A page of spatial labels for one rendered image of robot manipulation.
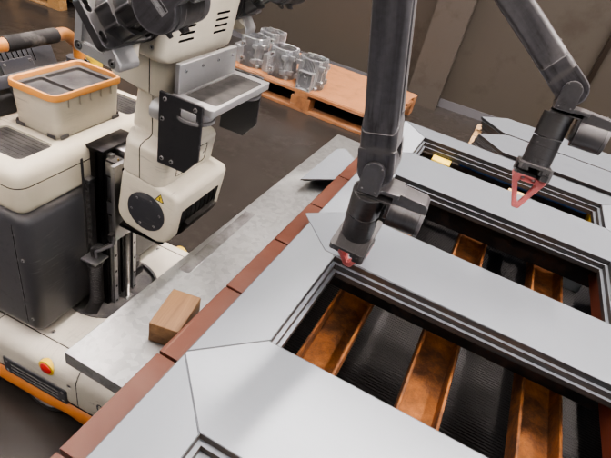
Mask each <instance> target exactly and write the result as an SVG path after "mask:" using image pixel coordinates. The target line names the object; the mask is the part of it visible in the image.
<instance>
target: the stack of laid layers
mask: <svg viewBox="0 0 611 458"><path fill-rule="evenodd" d="M423 151H427V152H429V153H431V154H435V155H438V156H441V157H443V158H445V159H447V160H450V161H452V162H455V163H458V164H461V165H463V166H466V167H469V168H471V169H474V170H476V171H478V172H481V173H483V174H487V175H490V176H493V177H494V178H497V179H499V180H502V181H504V182H507V183H510V184H512V171H511V170H508V169H505V168H504V167H501V166H498V165H496V164H492V163H489V162H487V161H485V160H482V159H479V158H477V157H474V156H472V155H470V154H466V153H463V152H460V151H458V150H456V149H453V148H451V147H448V146H445V145H443V144H440V143H437V142H434V141H432V140H429V139H426V138H424V139H423V141H422V142H421V143H420V145H419V146H418V147H417V148H416V150H415V151H414V152H413V154H417V155H421V154H422V153H423ZM395 179H397V180H400V181H402V182H405V183H406V185H407V186H409V187H412V188H414V189H416V190H417V191H420V192H422V193H424V194H427V195H429V197H430V199H431V201H430V204H431V205H433V206H436V207H438V208H441V209H443V210H446V211H448V212H449V213H452V214H456V215H458V216H460V217H463V218H465V219H467V220H469V221H472V222H474V223H476V224H480V225H483V226H484V227H486V228H489V229H491V230H494V231H496V232H499V233H500V234H504V235H506V236H509V237H511V238H513V239H516V240H517V241H520V242H522V243H525V244H528V245H531V246H533V247H535V248H537V249H539V250H542V251H544V252H547V253H549V254H552V255H554V256H557V257H559V258H562V259H564V260H566V261H568V262H570V263H573V264H577V265H579V266H581V267H584V268H586V269H588V270H590V271H592V272H595V273H596V274H597V283H598V292H599V301H600V309H601V318H602V321H604V322H606V323H608V324H611V262H609V261H607V260H605V259H603V258H600V257H598V256H595V255H593V254H590V253H587V252H585V251H583V250H580V249H578V248H575V247H574V246H571V245H569V244H565V243H562V242H560V241H557V240H556V239H553V238H551V237H549V236H546V235H544V234H541V233H538V232H536V231H533V230H531V229H528V228H526V227H524V226H522V225H519V224H516V223H513V222H511V221H508V220H506V219H504V218H502V217H499V216H497V215H494V214H490V213H489V212H486V211H484V210H482V209H479V208H477V207H474V206H473V205H470V204H466V203H464V202H461V201H459V200H456V199H455V198H452V197H450V196H448V195H445V194H441V193H439V192H437V191H435V190H432V189H430V188H427V187H425V186H422V185H421V184H417V183H415V182H412V181H410V180H407V179H405V178H403V177H401V176H398V175H396V176H395ZM536 194H539V195H542V196H544V197H546V198H549V199H551V200H554V201H556V202H559V203H561V204H565V205H567V206H570V207H573V208H575V209H577V210H579V211H582V212H585V213H587V214H591V223H593V224H597V225H600V226H602V227H605V221H604V215H603V209H602V205H601V204H598V203H595V202H592V201H590V200H587V199H585V198H583V197H580V196H578V195H575V194H571V193H569V192H566V191H564V190H561V189H558V188H556V187H554V186H552V185H549V184H546V185H545V186H544V187H543V188H542V189H540V190H539V191H538V192H537V193H536ZM333 256H334V258H333V259H332V261H331V262H330V263H329V265H328V266H327V267H326V269H325V270H324V271H323V272H322V273H321V274H320V276H319V277H318V278H317V280H316V281H315V283H314V284H313V285H312V287H311V288H310V289H309V291H308V292H307V293H306V295H305V296H304V298H303V299H302V300H301V302H300V303H299V304H298V305H297V307H296V308H295V310H294V311H293V312H292V313H291V314H290V315H289V317H288V318H287V319H286V321H285V322H284V324H283V325H282V326H281V328H280V329H279V330H278V331H277V333H276V334H275V336H274V337H273V338H272V340H271V341H270V342H272V343H274V344H277V345H278V346H280V347H282V348H283V347H284V346H285V344H286V343H287V341H288V340H289V338H290V337H291V336H292V334H293V333H294V331H295V330H296V328H297V327H298V325H299V324H301V322H302V321H303V319H304V318H305V317H306V315H307V313H308V312H309V311H310V309H311V308H312V306H313V305H314V304H315V302H316V300H317V299H318V298H319V296H320V295H321V293H322V292H323V291H324V290H325V288H326V287H327V286H328V284H329V283H330V281H331V280H332V278H333V277H336V278H338V279H340V280H343V281H345V282H347V283H349V284H351V285H353V286H355V287H357V288H359V289H361V290H364V291H366V292H368V293H370V294H372V295H374V296H376V297H378V298H380V299H383V300H385V301H387V302H389V303H391V304H393V305H395V306H397V307H399V308H401V309H404V310H406V311H408V312H409V313H411V314H414V315H416V316H418V317H420V318H422V319H425V320H427V321H428V322H430V323H432V324H435V325H437V326H439V327H441V328H443V329H446V330H447V331H449V332H451V333H453V334H456V335H458V336H460V337H462V338H465V339H467V340H468V341H470V342H472V343H474V344H477V345H479V346H481V347H483V348H486V349H487V350H489V351H491V352H493V353H496V354H498V355H500V356H502V357H504V358H506V359H508V360H510V361H512V362H514V363H517V364H519V365H521V366H523V367H525V368H527V369H529V370H531V371H533V372H535V373H538V374H540V375H542V376H544V377H545V378H548V379H550V380H552V381H554V382H556V383H559V384H561V385H563V386H564V387H567V388H569V389H571V390H573V391H575V392H577V393H580V394H582V395H584V396H585V397H588V398H590V399H592V400H594V401H596V402H598V403H601V404H603V405H604V406H606V407H609V408H611V385H610V384H608V383H604V382H602V381H600V380H598V379H596V378H595V377H593V376H590V375H588V374H586V373H583V372H581V371H579V370H577V369H575V368H573V367H571V366H569V365H567V364H565V363H562V362H559V361H558V360H556V359H554V358H552V357H550V356H548V355H546V354H543V353H540V352H538V351H537V350H535V349H533V348H531V347H528V346H526V345H524V344H522V343H520V342H518V341H516V340H513V339H511V338H509V337H507V336H505V335H503V334H501V333H498V332H496V331H494V330H492V329H490V328H488V327H486V326H484V325H482V324H479V323H477V322H475V321H473V320H471V319H469V318H467V317H464V316H463V315H461V314H458V313H456V312H454V311H452V310H449V309H447V308H445V307H444V306H442V305H440V304H437V303H434V302H432V301H430V300H428V299H426V298H425V297H423V296H421V295H418V294H415V293H413V292H411V291H409V290H407V289H405V288H403V287H401V286H399V285H397V284H394V283H392V282H390V281H388V280H386V279H384V278H382V277H380V276H378V275H376V274H373V273H370V272H368V271H367V270H365V269H363V268H361V267H359V266H357V265H355V264H353V265H352V266H350V267H347V266H345V265H343V263H342V260H341V258H340V257H338V256H336V255H334V254H333ZM198 433H199V435H198V437H197V438H196V439H195V441H194V442H193V443H192V445H191V446H190V447H189V449H188V450H187V451H186V453H185V454H184V456H183V457H182V458H240V457H238V456H237V455H235V454H233V453H231V452H229V451H228V450H227V449H226V448H224V447H222V446H221V445H219V444H217V443H215V442H214V441H212V440H210V439H209V438H207V437H205V436H204V435H202V434H201V433H200V432H199V431H198Z"/></svg>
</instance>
